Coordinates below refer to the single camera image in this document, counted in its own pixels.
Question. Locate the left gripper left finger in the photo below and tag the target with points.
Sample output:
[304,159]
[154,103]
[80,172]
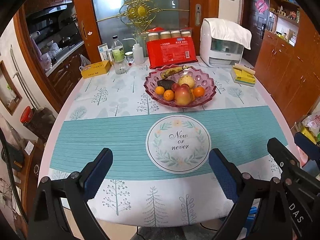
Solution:
[48,219]

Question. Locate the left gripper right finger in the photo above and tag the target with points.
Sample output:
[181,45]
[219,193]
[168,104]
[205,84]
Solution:
[272,220]

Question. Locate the orange tangerine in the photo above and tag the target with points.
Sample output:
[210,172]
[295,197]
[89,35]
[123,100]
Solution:
[199,92]

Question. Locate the red yellow apple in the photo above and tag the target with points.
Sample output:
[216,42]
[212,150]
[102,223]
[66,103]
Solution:
[183,96]

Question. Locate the yellow speckled pear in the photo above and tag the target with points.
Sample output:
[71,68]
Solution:
[188,80]

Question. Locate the small tangerine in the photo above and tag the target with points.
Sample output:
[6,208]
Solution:
[159,90]
[168,95]

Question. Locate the spotted yellow banana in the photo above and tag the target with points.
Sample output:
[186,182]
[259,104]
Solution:
[172,71]

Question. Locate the medium tangerine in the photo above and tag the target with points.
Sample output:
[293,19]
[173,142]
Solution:
[192,95]

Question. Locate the red strawberry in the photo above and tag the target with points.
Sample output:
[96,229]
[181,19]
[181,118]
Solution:
[186,86]
[174,86]

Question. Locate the white tree-print tablecloth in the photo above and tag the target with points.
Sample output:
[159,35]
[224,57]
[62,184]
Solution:
[194,198]

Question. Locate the brown wooden cabinet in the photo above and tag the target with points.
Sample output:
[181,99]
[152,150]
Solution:
[288,61]

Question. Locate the round white printed plate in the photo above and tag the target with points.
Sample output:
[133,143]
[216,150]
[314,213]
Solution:
[178,144]

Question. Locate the yellow sponge pack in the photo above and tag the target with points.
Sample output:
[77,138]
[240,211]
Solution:
[243,75]

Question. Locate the pink glass fruit bowl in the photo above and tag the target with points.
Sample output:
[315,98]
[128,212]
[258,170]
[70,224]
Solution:
[201,79]

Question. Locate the white countertop appliance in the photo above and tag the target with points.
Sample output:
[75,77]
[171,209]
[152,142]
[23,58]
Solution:
[218,53]

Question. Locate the yellow flat box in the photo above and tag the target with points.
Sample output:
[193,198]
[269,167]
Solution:
[95,69]

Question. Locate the small tangerine in bowl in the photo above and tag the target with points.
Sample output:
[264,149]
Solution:
[159,90]

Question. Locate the dark avocado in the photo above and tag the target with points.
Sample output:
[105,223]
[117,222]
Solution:
[165,83]

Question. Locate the clear drinking glass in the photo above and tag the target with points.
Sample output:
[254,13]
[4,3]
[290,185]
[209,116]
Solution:
[120,66]

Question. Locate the white cloth on appliance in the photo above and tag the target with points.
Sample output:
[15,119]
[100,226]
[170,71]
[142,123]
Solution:
[226,30]

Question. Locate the small white carton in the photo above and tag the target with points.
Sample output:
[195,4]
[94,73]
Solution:
[103,48]

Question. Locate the clear bottle green label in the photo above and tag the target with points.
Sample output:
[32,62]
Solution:
[117,49]

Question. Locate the white squeeze bottle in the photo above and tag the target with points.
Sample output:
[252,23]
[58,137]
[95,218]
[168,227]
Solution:
[137,50]

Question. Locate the red plastic package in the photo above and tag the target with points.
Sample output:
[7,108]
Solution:
[165,52]

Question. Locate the row of lidded jars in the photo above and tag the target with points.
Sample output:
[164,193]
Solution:
[165,34]

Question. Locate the glass sliding door gold ornament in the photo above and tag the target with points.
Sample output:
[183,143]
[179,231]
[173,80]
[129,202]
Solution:
[131,20]

